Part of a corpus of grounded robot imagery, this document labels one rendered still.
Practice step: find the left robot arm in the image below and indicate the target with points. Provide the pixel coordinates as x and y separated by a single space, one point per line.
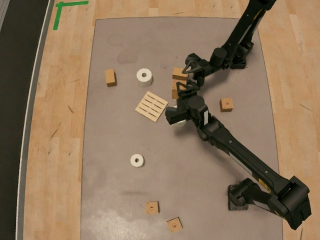
294 203

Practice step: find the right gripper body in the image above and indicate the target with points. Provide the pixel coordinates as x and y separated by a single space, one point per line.
206 70

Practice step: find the small wooden pallet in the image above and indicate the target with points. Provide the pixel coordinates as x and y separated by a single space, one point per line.
151 108

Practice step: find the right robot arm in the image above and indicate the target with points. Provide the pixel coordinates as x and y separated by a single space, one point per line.
238 46

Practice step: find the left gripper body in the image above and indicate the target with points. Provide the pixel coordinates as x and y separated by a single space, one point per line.
186 94

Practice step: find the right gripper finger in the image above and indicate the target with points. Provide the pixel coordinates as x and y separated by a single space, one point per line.
197 67
189 82

